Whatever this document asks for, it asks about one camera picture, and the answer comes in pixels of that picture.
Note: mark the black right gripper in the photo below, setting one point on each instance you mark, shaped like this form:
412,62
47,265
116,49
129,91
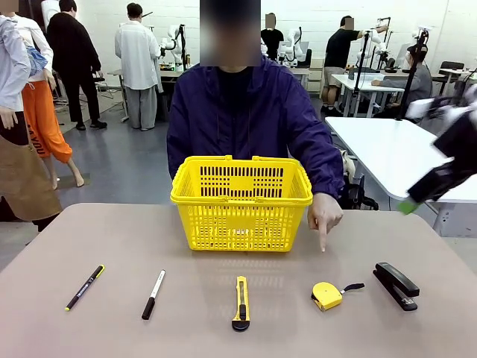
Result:
443,179

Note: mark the yellow utility knife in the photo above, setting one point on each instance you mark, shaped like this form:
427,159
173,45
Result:
240,306

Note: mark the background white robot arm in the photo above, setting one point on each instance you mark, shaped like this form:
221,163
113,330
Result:
173,41
294,44

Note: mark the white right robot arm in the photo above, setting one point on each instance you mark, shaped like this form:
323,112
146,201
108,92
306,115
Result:
416,110

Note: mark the person's left forearm purple sleeve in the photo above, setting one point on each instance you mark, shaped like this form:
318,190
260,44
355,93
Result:
320,164

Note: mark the seated person in grey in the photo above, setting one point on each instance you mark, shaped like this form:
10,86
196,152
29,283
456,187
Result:
419,82

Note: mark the person with khaki shorts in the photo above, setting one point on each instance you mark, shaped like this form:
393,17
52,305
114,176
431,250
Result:
337,56

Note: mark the yellow plastic shopping basket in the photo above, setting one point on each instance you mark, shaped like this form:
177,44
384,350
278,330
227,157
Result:
242,223

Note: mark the person in purple jacket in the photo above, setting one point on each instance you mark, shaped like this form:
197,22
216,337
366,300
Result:
261,112

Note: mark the person in black t-shirt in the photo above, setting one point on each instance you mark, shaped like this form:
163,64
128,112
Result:
274,39

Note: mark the person in white coat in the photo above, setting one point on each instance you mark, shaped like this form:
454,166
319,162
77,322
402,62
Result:
138,63

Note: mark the person in black clothes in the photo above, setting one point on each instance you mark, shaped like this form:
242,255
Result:
74,56

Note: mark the person's left hand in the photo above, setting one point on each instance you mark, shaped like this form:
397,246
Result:
326,212

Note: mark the black office chair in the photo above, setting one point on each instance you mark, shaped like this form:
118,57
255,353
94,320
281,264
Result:
359,194

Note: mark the white tote bag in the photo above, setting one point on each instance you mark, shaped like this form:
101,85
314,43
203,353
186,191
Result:
347,162

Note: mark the black stapler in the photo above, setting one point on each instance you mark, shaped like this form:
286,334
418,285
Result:
397,285

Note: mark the yellow tape measure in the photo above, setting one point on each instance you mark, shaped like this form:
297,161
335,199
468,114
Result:
326,295

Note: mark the small white table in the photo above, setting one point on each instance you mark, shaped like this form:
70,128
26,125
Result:
367,84

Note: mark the tall black tripod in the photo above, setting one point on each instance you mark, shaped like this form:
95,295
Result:
411,74

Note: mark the thin black tripod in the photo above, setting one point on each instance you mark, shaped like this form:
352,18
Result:
361,63

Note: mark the white marker black cap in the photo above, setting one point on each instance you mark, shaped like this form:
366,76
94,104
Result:
153,294

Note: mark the black highlighter pen yellow cap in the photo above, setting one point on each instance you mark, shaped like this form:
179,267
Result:
85,288

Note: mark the mannequin with orange pants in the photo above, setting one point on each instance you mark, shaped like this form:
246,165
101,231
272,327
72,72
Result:
41,123

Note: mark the mannequin with brown apron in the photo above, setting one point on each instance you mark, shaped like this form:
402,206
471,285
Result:
18,168

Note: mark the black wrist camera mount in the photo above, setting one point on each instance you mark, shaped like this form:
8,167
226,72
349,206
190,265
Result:
458,134

